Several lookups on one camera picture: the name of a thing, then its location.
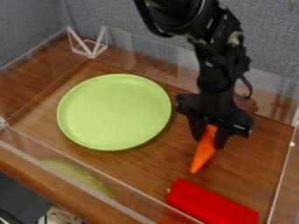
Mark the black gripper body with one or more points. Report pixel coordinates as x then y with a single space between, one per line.
219 109

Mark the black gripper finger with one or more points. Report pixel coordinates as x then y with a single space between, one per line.
197 125
221 136

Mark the orange toy carrot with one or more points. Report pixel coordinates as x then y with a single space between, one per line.
204 149

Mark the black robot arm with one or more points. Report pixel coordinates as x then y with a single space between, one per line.
212 31

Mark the light green plate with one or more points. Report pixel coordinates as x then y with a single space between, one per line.
113 112

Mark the red cloth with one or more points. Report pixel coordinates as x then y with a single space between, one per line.
205 206

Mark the clear acrylic enclosure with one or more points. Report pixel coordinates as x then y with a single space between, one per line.
119 187

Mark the clear acrylic corner bracket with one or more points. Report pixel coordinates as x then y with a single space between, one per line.
85 47

